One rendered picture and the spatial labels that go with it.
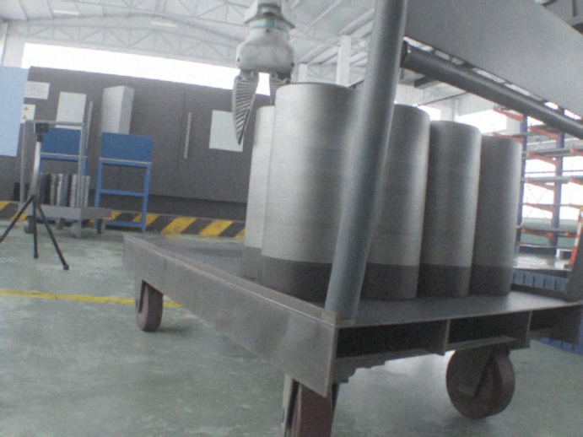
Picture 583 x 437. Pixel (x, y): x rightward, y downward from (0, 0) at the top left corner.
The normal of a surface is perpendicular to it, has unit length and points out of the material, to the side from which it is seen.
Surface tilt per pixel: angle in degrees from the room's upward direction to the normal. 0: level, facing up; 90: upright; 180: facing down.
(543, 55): 98
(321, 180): 90
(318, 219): 90
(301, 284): 90
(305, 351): 90
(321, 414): 64
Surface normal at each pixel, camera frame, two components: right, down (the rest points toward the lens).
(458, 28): 0.47, 0.20
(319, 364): -0.86, -0.07
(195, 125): 0.32, -0.01
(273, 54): 0.02, 0.11
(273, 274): -0.67, -0.05
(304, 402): 0.11, -0.54
